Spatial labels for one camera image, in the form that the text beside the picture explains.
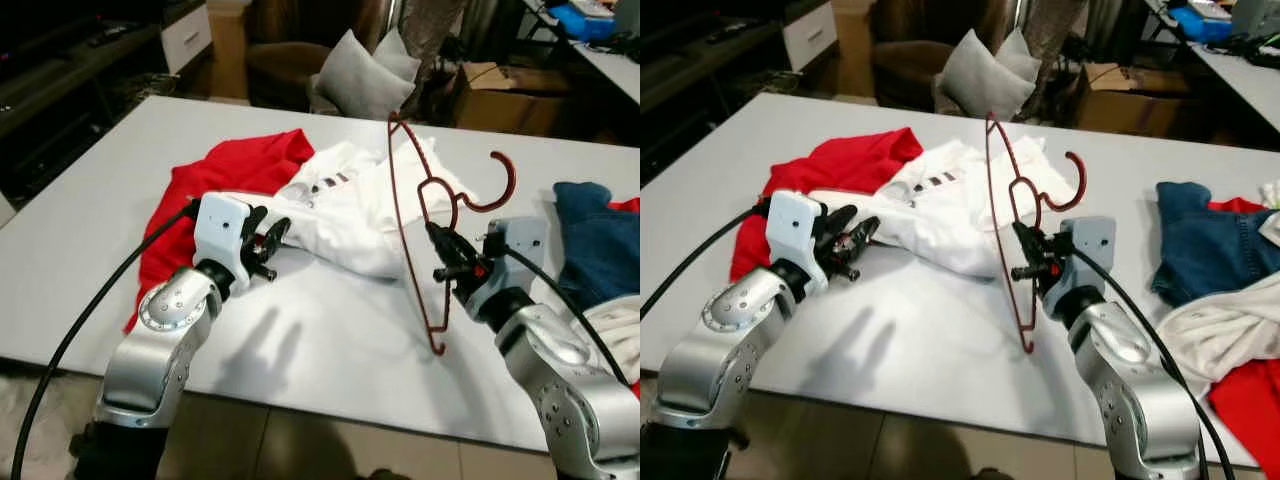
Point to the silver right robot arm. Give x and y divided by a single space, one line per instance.
1140 400
570 390

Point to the cream denim jacket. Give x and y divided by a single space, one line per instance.
1272 198

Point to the dark television bench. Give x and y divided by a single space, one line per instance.
690 70
60 80

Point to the white desk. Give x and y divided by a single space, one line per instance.
605 70
1240 85

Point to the red plastic hanger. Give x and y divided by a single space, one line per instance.
512 182
1083 180

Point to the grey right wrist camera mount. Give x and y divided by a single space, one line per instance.
1090 245
520 245

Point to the small red cloth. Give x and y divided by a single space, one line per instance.
625 205
1235 206

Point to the grey pillow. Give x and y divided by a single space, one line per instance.
1025 58
402 60
985 75
360 75

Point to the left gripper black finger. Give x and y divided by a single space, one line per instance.
864 235
838 222
276 235
255 222

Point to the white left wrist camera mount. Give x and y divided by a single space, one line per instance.
795 230
220 235

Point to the blue box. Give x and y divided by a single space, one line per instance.
580 22
1200 22

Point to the grey patterned curtain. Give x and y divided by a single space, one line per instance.
430 30
1050 30

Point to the open cardboard box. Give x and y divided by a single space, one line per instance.
1130 105
510 105

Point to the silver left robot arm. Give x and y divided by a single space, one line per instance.
150 370
715 370

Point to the white shirt with red print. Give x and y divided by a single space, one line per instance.
615 335
1220 335

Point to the brown armchair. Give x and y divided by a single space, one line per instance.
905 65
280 65

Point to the blue jeans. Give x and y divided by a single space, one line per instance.
595 245
1210 250

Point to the white shirt with striped label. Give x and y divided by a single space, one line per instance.
950 225
340 225

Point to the large white table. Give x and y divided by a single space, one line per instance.
330 330
930 340

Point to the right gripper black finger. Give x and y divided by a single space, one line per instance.
1029 242
446 244
455 273
1030 272

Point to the red garment with white stripe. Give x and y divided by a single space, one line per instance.
850 165
215 175

